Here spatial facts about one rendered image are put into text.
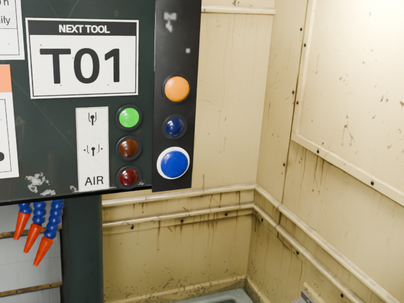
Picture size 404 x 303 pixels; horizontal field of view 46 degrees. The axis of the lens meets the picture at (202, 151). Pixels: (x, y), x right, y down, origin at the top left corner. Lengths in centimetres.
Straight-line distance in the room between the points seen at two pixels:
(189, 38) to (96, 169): 16
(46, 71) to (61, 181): 11
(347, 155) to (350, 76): 22
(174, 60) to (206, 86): 117
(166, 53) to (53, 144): 14
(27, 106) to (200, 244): 149
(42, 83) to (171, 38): 13
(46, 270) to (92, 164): 83
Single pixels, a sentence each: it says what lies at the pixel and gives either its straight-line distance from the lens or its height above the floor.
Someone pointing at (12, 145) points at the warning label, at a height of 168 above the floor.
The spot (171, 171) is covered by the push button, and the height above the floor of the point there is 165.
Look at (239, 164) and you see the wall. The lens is 179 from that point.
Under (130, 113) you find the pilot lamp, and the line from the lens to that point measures 47.
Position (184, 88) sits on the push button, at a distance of 48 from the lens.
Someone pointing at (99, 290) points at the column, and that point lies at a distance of 141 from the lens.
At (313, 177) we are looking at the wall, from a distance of 154.
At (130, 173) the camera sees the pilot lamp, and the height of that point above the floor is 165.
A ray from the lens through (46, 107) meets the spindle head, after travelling 46.
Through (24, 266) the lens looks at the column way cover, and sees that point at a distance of 128.
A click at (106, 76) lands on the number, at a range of 46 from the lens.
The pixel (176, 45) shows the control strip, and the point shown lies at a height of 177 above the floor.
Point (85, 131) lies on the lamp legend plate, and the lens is 47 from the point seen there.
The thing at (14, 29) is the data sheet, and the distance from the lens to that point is 44.
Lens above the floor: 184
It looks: 20 degrees down
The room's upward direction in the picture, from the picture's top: 3 degrees clockwise
